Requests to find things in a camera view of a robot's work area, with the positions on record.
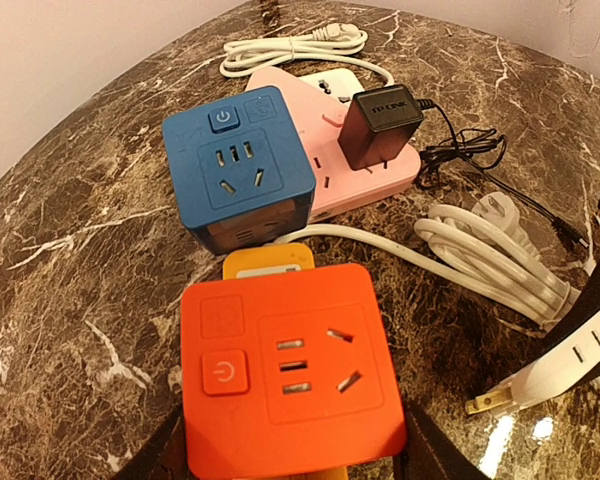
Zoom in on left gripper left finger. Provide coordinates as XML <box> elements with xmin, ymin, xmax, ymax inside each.
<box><xmin>114</xmin><ymin>414</ymin><xmax>185</xmax><ymax>479</ymax></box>

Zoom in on white two-pin adapter plug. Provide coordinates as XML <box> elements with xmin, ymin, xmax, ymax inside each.
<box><xmin>465</xmin><ymin>311</ymin><xmax>600</xmax><ymax>415</ymax></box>

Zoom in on red cube socket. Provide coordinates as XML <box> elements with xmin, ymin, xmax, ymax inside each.
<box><xmin>181</xmin><ymin>263</ymin><xmax>407</xmax><ymax>479</ymax></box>

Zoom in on orange power strip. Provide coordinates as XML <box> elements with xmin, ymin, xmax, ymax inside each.
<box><xmin>223</xmin><ymin>243</ymin><xmax>315</xmax><ymax>280</ymax></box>

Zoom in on blue cube socket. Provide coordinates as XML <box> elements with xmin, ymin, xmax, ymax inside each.
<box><xmin>162</xmin><ymin>86</ymin><xmax>316</xmax><ymax>255</ymax></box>

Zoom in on black TP-Link adapter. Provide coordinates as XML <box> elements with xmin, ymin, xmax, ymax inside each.
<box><xmin>338</xmin><ymin>84</ymin><xmax>424</xmax><ymax>171</ymax></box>

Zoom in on pink triangular power strip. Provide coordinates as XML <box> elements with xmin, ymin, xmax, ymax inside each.
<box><xmin>246</xmin><ymin>67</ymin><xmax>421</xmax><ymax>223</ymax></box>

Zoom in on white power strip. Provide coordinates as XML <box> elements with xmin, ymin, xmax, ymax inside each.
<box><xmin>299</xmin><ymin>68</ymin><xmax>364</xmax><ymax>105</ymax></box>

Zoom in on white orange-strip power cord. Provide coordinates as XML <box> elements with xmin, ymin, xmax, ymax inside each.
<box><xmin>272</xmin><ymin>193</ymin><xmax>600</xmax><ymax>407</ymax></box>

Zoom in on black adapter thin cable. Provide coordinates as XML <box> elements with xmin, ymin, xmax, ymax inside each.
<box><xmin>414</xmin><ymin>98</ymin><xmax>589</xmax><ymax>250</ymax></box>

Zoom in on white strip power cord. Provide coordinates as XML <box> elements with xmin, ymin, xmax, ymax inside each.
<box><xmin>218</xmin><ymin>23</ymin><xmax>395</xmax><ymax>86</ymax></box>

